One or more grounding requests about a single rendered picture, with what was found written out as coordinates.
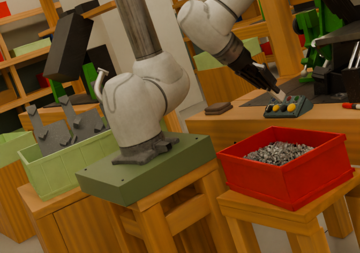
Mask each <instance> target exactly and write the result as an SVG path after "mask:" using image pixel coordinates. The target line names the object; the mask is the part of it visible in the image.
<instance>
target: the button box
mask: <svg viewBox="0 0 360 253"><path fill-rule="evenodd" d="M296 96H297V95H293V96H291V99H290V100H289V101H287V97H289V96H285V98H284V100H283V102H278V101H277V100H275V101H274V102H272V99H273V97H271V99H270V101H269V103H268V105H271V106H272V110H271V111H269V112H267V111H265V112H264V114H263V117H265V118H298V117H300V116H301V115H303V114H305V113H306V112H308V111H310V110H311V109H312V108H313V106H314V105H313V103H312V102H311V101H309V100H308V99H307V98H306V97H305V96H304V95H298V96H299V99H298V100H296V101H295V100H294V98H295V97H296ZM292 103H293V104H294V105H295V106H296V107H295V109H294V110H293V111H291V112H289V111H288V110H287V109H286V110H285V111H281V110H280V107H281V106H282V105H286V106H287V107H288V106H289V105H290V104H292ZM275 105H278V106H279V110H278V111H273V107H274V106H275Z"/></svg>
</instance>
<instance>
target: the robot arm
mask: <svg viewBox="0 0 360 253"><path fill-rule="evenodd" d="M114 1H115V3H116V6H117V9H118V12H119V15H120V17H121V20H122V23H123V26H124V28H125V31H126V34H127V37H128V39H129V42H130V45H131V48H132V50H133V53H134V56H135V58H136V60H135V62H134V64H133V67H132V71H133V73H129V72H126V73H122V74H120V75H117V76H115V77H113V78H111V79H109V80H108V81H107V82H106V83H105V86H104V88H103V92H102V100H103V107H104V112H105V114H106V117H107V120H108V123H109V126H110V128H111V130H112V133H113V135H114V137H115V139H116V141H117V143H118V145H119V148H120V151H121V154H120V155H118V156H117V157H115V158H113V159H112V161H111V162H112V164H113V165H117V164H133V165H140V166H141V165H145V164H147V163H149V162H150V161H151V160H152V159H153V158H155V157H156V156H158V155H159V154H161V153H163V152H168V151H170V150H171V149H172V146H173V145H175V144H177V143H179V142H180V140H179V138H178V137H165V136H164V134H163V132H162V130H161V127H160V124H159V122H160V121H161V119H162V117H164V116H166V115H167V114H169V113H170V112H171V111H173V110H174V109H175V108H177V107H178V106H179V105H180V104H181V103H182V102H183V100H184V99H185V98H186V96H187V94H188V92H189V89H190V78H189V75H188V74H187V72H186V71H185V69H184V68H183V67H182V66H180V65H179V64H177V62H176V61H175V59H174V58H173V56H172V54H170V53H168V52H167V51H165V50H162V48H161V45H160V42H159V39H158V36H157V33H156V31H155V28H154V25H153V22H152V19H151V16H150V14H149V10H148V7H147V5H146V2H145V0H114ZM253 1H254V0H207V1H205V2H202V1H199V0H189V1H187V2H186V3H185V4H184V5H183V6H182V7H181V9H180V11H179V13H178V15H177V23H178V25H179V27H180V28H181V30H182V31H183V32H184V33H185V35H186V36H187V37H188V38H189V39H190V40H191V41H192V42H193V43H194V44H195V45H196V46H198V47H199V48H200V49H202V50H204V51H206V52H208V53H210V54H211V55H212V56H213V57H214V58H216V59H217V60H218V61H219V62H220V63H221V64H223V65H227V66H228V67H230V68H231V69H232V70H233V71H235V74H236V75H238V76H240V77H242V78H243V79H245V80H246V81H248V82H249V83H250V84H252V85H253V86H255V87H256V88H258V89H261V88H262V89H264V90H266V91H267V92H268V93H269V94H270V95H272V96H273V97H274V98H275V99H276V100H277V101H278V102H283V100H284V98H285V96H286V94H285V93H284V92H283V91H281V90H280V89H279V88H278V87H277V86H276V82H277V80H276V78H275V77H274V76H273V75H272V73H271V72H270V71H269V69H268V68H267V65H266V63H262V64H258V63H257V62H256V61H255V60H253V59H252V58H251V53H250V52H249V51H248V50H247V49H246V48H245V47H244V46H243V42H242V41H241V40H240V39H239V38H238V37H237V36H236V35H235V34H234V33H233V32H232V31H231V29H232V27H233V25H234V23H235V22H236V20H237V19H238V18H239V17H240V16H241V15H242V14H243V13H244V12H245V11H246V10H247V9H248V8H249V6H250V5H251V4H252V3H253Z"/></svg>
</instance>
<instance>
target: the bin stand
mask: <svg viewBox="0 0 360 253"><path fill-rule="evenodd" d="M353 168H355V172H353V175H354V177H353V178H351V179H349V180H348V181H346V182H344V183H342V184H341V185H339V186H338V187H336V188H334V189H332V190H331V191H329V192H327V193H325V194H324V195H322V196H320V197H319V198H317V199H315V200H313V201H312V202H310V203H308V204H306V205H305V206H303V207H301V208H300V209H298V210H297V211H294V212H293V211H290V210H287V209H284V208H282V207H279V206H276V205H273V204H270V203H267V202H264V201H262V200H259V199H256V198H253V197H250V196H247V195H244V194H241V193H239V192H236V191H233V190H228V191H226V192H225V193H223V194H222V195H220V196H218V197H217V201H218V204H219V207H220V210H221V213H222V215H223V216H226V220H227V223H228V226H229V228H230V231H231V234H232V237H233V240H234V243H235V246H236V249H237V252H238V253H261V251H260V248H259V244H258V241H257V238H256V235H255V233H254V230H253V226H252V223H254V224H259V225H263V226H267V227H272V228H276V229H280V230H284V231H286V233H287V237H288V240H289V243H290V246H291V249H292V253H331V252H330V249H329V246H328V243H327V239H326V235H325V232H324V229H323V227H322V226H319V222H318V219H317V217H316V216H317V215H319V214H320V213H321V212H322V211H324V210H325V209H327V208H328V207H329V206H331V205H332V204H333V203H335V202H336V201H337V200H338V199H340V198H341V197H342V196H344V195H345V199H346V203H347V207H348V210H349V214H350V217H351V221H352V225H353V227H354V231H355V234H356V238H357V242H358V246H359V249H360V168H356V167H353ZM346 193H347V194H346Z"/></svg>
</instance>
